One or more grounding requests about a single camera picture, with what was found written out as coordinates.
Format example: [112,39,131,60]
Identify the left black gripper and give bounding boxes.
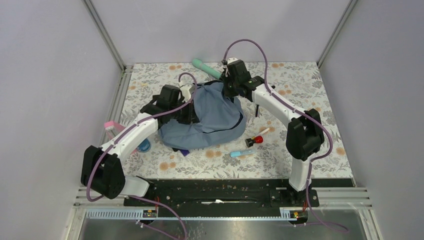
[170,98,201,125]

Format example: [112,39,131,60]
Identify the blue grey backpack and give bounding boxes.
[158,80,247,150]

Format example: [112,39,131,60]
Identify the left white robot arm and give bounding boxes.
[81,84,198,206]

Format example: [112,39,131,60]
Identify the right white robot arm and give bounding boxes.
[220,58,325,206]

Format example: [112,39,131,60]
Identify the purple toy brick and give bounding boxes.
[172,148,190,157]

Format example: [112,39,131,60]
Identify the mint green tube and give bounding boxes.
[191,58,222,79]

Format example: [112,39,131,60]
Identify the white orange pen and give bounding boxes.
[251,127,270,140]

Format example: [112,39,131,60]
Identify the red black button toy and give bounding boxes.
[245,135,264,148]

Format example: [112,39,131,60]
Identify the light blue marker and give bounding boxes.
[230,149,256,158]

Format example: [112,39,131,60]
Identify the floral table mat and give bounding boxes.
[119,62,353,179]

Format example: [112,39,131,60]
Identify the pink metronome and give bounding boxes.
[104,121,137,157]

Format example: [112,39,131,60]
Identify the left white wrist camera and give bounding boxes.
[179,84,196,103]

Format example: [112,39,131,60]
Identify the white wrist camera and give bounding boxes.
[224,57,238,65]
[179,84,196,103]

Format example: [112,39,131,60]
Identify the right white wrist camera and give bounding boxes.
[224,57,238,65]

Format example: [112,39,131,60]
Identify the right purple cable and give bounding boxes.
[221,38,350,233]

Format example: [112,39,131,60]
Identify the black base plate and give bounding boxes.
[145,178,354,218]

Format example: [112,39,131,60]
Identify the grey slotted cable duct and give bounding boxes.
[86,206,301,222]

